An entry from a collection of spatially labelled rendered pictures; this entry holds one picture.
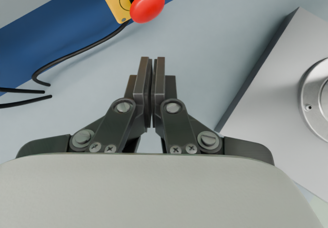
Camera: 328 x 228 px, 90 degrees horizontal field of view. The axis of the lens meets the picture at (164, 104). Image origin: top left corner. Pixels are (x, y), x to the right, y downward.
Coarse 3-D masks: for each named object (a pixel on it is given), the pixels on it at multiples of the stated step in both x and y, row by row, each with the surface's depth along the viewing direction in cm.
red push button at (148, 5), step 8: (136, 0) 16; (144, 0) 15; (152, 0) 16; (160, 0) 16; (136, 8) 16; (144, 8) 16; (152, 8) 17; (160, 8) 17; (136, 16) 17; (144, 16) 17; (152, 16) 18
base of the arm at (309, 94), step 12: (324, 60) 33; (312, 72) 33; (324, 72) 33; (300, 84) 34; (312, 84) 33; (324, 84) 33; (300, 96) 33; (312, 96) 33; (324, 96) 32; (300, 108) 33; (312, 108) 33; (324, 108) 32; (312, 120) 33; (324, 120) 33; (312, 132) 33; (324, 132) 32
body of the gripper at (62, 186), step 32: (32, 160) 5; (64, 160) 5; (96, 160) 5; (128, 160) 5; (160, 160) 5; (192, 160) 5; (224, 160) 5; (256, 160) 5; (0, 192) 4; (32, 192) 4; (64, 192) 4; (96, 192) 4; (128, 192) 4; (160, 192) 4; (192, 192) 4; (224, 192) 4; (256, 192) 4; (288, 192) 4; (0, 224) 4; (32, 224) 4; (64, 224) 4; (96, 224) 4; (128, 224) 4; (160, 224) 4; (192, 224) 4; (224, 224) 4; (256, 224) 4; (288, 224) 4; (320, 224) 4
